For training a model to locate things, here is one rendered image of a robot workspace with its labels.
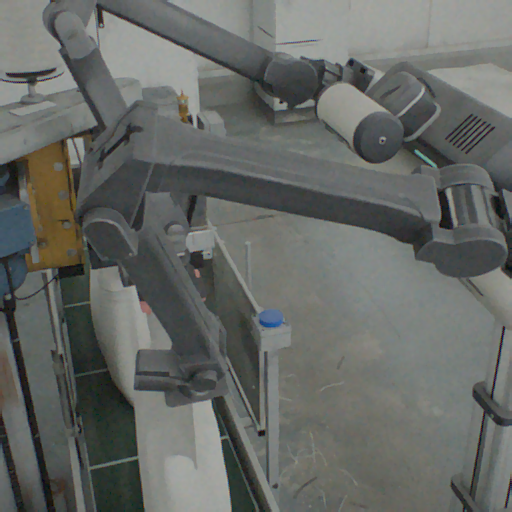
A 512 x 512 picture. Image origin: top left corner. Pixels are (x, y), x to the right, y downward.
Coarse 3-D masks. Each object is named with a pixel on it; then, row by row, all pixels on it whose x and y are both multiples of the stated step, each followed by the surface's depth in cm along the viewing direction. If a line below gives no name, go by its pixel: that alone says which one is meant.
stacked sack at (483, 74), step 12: (432, 72) 448; (444, 72) 444; (456, 72) 442; (468, 72) 440; (480, 72) 440; (492, 72) 442; (504, 72) 440; (456, 84) 426; (468, 84) 426; (480, 84) 427; (492, 84) 428
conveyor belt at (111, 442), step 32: (64, 288) 287; (96, 352) 252; (96, 384) 237; (96, 416) 224; (128, 416) 224; (96, 448) 213; (128, 448) 213; (224, 448) 212; (96, 480) 202; (128, 480) 202
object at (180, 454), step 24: (144, 408) 162; (168, 408) 151; (192, 408) 131; (144, 432) 162; (168, 432) 150; (192, 432) 136; (216, 432) 156; (144, 456) 164; (168, 456) 149; (192, 456) 141; (216, 456) 153; (144, 480) 168; (168, 480) 150; (192, 480) 152; (216, 480) 153; (144, 504) 185; (168, 504) 154; (192, 504) 154; (216, 504) 157
